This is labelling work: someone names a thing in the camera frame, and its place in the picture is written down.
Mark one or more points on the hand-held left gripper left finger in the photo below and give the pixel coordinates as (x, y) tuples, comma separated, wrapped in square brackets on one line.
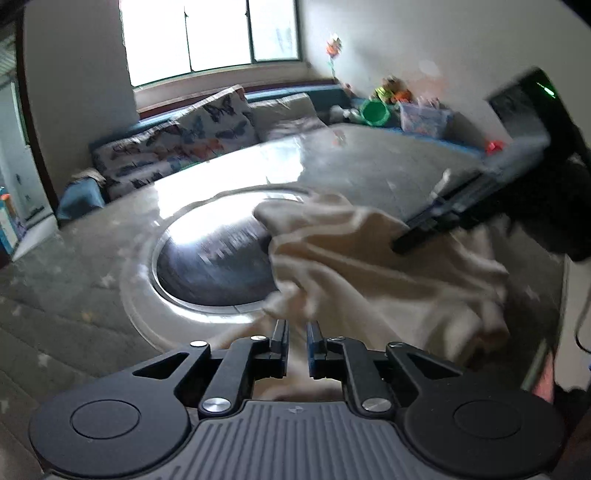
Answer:
[(280, 344)]

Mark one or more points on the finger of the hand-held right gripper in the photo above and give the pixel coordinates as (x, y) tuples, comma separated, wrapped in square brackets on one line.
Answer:
[(450, 194), (429, 233)]

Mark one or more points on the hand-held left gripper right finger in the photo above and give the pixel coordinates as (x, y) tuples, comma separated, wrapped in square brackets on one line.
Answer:
[(315, 345)]

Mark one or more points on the cream knit garment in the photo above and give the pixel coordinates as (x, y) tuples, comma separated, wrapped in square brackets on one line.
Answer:
[(351, 272)]

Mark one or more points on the small red object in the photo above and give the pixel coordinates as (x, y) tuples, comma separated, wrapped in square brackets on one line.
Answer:
[(495, 147)]

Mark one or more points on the clear plastic storage box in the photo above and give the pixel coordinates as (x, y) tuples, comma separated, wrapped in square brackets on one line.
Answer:
[(422, 120)]

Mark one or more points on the round metal table insert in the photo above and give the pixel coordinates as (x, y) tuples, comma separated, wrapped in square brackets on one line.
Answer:
[(212, 263)]

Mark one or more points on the green plastic bucket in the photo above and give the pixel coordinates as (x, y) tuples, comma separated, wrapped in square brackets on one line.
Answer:
[(375, 113)]

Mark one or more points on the plush toy in yellow vest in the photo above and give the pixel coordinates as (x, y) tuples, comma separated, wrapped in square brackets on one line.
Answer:
[(392, 90)]

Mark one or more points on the grey plush toy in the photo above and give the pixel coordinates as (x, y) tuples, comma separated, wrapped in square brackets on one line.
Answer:
[(344, 114)]

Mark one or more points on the beige cushion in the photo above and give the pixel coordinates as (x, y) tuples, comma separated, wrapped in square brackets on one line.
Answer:
[(286, 115)]

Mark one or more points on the colourful pinwheel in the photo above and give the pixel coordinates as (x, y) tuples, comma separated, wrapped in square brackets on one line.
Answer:
[(334, 48)]

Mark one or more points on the teal sofa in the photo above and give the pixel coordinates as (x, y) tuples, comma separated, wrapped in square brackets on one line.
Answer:
[(286, 92)]

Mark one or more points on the square butterfly print cushion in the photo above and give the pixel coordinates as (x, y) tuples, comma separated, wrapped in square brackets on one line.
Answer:
[(221, 122)]

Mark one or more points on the long butterfly print cushion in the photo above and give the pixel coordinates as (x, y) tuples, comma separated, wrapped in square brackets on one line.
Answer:
[(138, 159)]

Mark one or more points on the blue blanket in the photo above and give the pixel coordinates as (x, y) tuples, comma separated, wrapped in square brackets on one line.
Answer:
[(81, 201)]

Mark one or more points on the small cream cloth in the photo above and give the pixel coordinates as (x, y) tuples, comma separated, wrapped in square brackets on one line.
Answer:
[(87, 175)]

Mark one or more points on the window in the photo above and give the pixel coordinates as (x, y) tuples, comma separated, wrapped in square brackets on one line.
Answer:
[(207, 37)]

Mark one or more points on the blue toy cabinet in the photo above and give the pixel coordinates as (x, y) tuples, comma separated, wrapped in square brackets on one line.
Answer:
[(7, 226)]

